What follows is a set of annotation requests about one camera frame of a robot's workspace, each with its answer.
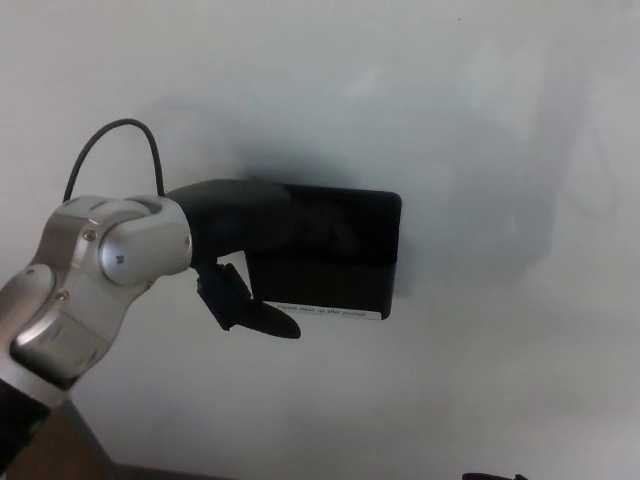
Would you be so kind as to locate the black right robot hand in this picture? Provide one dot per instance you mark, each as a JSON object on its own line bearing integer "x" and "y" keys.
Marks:
{"x": 492, "y": 476}

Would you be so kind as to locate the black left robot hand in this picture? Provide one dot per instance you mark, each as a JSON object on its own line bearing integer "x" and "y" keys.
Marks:
{"x": 230, "y": 220}

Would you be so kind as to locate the black magnetic marker holder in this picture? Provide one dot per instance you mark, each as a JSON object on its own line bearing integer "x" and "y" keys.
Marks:
{"x": 370, "y": 280}

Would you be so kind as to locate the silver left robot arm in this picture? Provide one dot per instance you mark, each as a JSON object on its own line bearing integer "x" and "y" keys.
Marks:
{"x": 75, "y": 280}

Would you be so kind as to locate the white whiteboard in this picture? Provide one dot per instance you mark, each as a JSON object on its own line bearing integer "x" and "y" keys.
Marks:
{"x": 450, "y": 100}

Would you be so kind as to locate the grey whiteboard frame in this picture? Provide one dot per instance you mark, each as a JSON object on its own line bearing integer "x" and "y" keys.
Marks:
{"x": 86, "y": 440}

